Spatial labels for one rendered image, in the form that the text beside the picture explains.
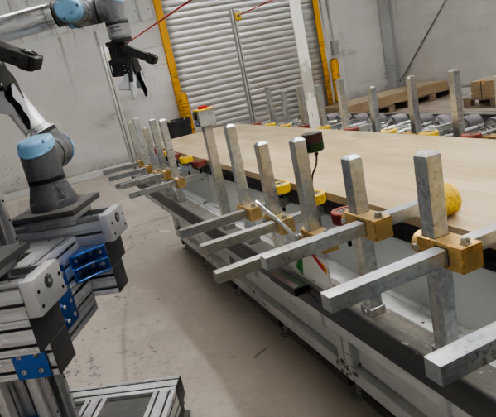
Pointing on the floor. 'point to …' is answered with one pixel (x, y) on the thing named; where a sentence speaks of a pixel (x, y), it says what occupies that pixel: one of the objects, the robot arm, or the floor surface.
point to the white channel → (305, 63)
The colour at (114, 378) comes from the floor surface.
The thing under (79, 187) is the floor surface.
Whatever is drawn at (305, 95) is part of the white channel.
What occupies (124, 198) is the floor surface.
